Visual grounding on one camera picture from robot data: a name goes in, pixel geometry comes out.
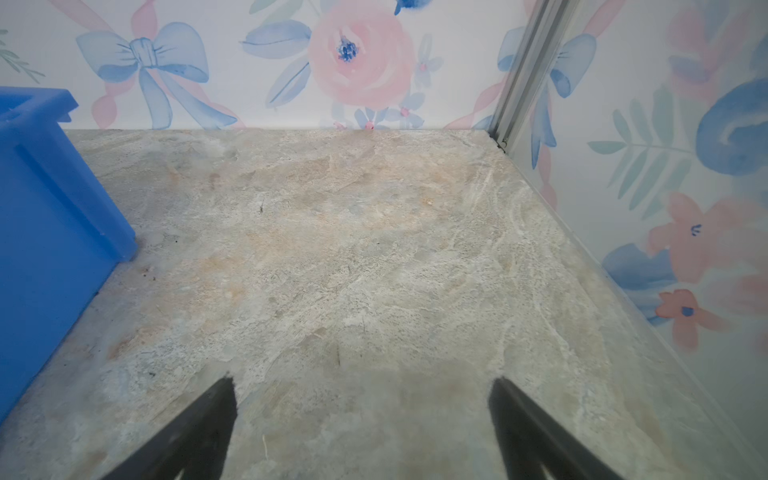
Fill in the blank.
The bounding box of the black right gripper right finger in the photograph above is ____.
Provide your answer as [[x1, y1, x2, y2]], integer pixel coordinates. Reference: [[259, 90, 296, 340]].
[[488, 377, 621, 480]]

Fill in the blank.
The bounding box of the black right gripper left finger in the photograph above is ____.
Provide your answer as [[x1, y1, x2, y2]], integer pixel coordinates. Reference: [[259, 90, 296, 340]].
[[105, 376, 238, 479]]

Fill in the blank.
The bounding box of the blue plastic storage bin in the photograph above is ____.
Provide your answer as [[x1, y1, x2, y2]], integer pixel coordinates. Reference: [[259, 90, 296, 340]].
[[1, 87, 137, 417]]

